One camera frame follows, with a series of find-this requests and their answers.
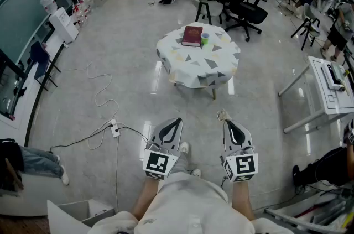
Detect white water dispenser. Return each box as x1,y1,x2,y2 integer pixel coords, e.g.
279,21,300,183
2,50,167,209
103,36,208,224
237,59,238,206
48,7,80,45

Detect group of clear water bottles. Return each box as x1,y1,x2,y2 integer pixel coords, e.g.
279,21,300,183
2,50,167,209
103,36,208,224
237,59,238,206
72,0,94,27

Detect white desk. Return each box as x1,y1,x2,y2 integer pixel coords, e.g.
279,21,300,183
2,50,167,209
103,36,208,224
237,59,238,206
278,55,354,134

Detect clear water jug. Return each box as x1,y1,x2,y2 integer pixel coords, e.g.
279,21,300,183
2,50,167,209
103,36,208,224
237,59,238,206
39,0,59,15

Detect white storage shelf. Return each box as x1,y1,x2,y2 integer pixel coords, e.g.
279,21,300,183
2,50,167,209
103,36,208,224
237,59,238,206
264,188,354,234

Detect person's white shirt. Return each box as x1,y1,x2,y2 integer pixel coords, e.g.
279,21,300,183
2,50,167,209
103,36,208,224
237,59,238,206
88,171,294,234

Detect white low bench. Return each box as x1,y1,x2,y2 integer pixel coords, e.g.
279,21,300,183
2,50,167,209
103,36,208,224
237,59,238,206
0,171,69,217

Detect blue chair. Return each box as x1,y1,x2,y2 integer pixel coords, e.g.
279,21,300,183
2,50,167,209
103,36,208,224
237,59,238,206
29,41,62,92

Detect black cable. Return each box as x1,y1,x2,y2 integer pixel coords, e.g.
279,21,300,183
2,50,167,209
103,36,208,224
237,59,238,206
49,124,150,153

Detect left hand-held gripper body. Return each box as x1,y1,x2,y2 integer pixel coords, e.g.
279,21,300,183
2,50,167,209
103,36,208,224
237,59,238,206
142,141,181,181

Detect person's grey trousers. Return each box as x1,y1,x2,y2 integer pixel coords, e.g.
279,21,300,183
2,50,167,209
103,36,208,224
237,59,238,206
165,152,189,176

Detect person's right forearm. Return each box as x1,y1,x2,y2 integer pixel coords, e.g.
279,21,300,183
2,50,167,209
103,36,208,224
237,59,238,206
231,181,255,221

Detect table with patterned white cloth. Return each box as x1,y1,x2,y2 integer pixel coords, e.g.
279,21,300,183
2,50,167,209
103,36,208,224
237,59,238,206
156,24,241,90

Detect white open box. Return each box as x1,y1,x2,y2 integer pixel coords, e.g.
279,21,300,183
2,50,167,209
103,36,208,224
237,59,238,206
46,199,116,234

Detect dark red hardcover book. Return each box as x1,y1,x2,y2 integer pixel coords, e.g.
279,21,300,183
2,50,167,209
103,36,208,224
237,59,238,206
181,25,204,48

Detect white electronic device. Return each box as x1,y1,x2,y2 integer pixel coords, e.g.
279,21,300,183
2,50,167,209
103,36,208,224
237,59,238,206
320,63,351,92

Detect white cable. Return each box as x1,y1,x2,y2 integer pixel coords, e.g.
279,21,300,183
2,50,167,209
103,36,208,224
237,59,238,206
64,60,120,151

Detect person's left forearm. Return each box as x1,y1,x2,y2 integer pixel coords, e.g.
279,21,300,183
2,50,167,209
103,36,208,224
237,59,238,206
131,179,161,221

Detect white power strip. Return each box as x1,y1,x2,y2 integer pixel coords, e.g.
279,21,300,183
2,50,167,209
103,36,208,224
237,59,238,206
108,118,122,138

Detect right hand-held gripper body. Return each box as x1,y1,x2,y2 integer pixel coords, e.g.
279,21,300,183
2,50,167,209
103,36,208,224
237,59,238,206
220,145,259,183

